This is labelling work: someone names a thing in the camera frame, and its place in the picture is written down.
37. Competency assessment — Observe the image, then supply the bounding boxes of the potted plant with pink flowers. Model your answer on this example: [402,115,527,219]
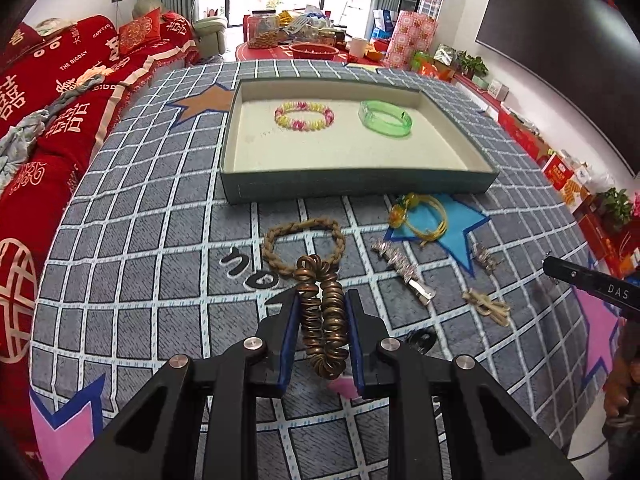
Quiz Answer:
[597,187,640,226]

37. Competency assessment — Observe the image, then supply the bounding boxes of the pink yellow beaded bracelet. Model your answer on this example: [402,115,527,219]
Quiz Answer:
[274,100,335,133]

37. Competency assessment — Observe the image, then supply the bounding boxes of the yellow flower hair tie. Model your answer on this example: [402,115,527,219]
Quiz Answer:
[389,192,449,247]

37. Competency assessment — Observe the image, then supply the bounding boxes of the red plastic colander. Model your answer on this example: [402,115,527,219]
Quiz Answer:
[289,42,340,62]

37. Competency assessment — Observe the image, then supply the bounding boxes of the green potted plant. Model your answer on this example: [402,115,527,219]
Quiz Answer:
[455,50,488,78]

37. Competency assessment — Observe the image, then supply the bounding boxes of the red patterned gift box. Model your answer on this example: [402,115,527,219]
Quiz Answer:
[382,10,438,68]

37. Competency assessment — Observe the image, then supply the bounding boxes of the black wall television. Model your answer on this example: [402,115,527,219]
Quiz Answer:
[475,0,640,176]

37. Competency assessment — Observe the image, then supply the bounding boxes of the red embroidered square pillow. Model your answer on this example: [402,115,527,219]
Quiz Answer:
[117,8,163,53]

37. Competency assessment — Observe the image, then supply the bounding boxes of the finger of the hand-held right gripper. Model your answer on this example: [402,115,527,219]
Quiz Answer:
[542,255,640,317]

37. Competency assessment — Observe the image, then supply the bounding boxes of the silver glitter hair clip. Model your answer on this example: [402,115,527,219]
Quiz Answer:
[370,238,437,307]

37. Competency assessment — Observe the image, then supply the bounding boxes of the grey braided cloth rope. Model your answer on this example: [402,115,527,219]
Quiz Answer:
[47,67,118,111]

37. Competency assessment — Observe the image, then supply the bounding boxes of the grey-blue crumpled cloth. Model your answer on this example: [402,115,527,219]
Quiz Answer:
[0,110,51,181]

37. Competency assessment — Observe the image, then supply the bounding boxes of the round red table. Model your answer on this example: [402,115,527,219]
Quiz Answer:
[235,40,386,66]

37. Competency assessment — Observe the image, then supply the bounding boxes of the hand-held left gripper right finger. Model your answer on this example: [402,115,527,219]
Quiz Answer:
[344,290,583,480]

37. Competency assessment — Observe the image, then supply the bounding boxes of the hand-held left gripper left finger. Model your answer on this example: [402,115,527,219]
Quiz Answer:
[65,290,306,480]

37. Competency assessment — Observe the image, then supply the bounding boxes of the beige bow hair tie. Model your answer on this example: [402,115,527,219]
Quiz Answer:
[461,287,512,328]

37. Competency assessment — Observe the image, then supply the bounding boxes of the brown braided hair tie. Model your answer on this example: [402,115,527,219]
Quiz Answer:
[262,217,347,277]

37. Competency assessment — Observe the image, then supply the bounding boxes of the grey checkered tablecloth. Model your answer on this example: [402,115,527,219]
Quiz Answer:
[30,57,608,480]

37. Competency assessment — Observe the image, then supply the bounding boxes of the dark red embroidered cushion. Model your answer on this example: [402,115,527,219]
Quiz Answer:
[0,22,43,61]

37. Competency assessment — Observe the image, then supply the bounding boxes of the beige armchair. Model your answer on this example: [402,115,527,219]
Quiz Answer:
[192,16,228,58]

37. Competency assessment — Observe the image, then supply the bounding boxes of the red printed sofa cover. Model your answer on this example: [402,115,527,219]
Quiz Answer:
[0,10,201,461]

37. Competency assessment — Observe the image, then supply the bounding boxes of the silver heart charm jewelry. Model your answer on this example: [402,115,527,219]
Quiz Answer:
[472,242,503,275]

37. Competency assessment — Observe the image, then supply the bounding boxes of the grey-green shallow tray box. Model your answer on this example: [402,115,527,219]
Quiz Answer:
[220,77,501,206]

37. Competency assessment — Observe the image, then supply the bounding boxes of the green translucent bangle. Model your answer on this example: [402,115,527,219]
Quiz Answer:
[358,100,415,138]

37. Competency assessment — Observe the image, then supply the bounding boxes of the brown spiral hair tie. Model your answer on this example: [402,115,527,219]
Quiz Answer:
[294,254,349,380]

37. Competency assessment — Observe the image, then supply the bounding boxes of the person's right hand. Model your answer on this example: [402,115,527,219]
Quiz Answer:
[602,355,640,418]

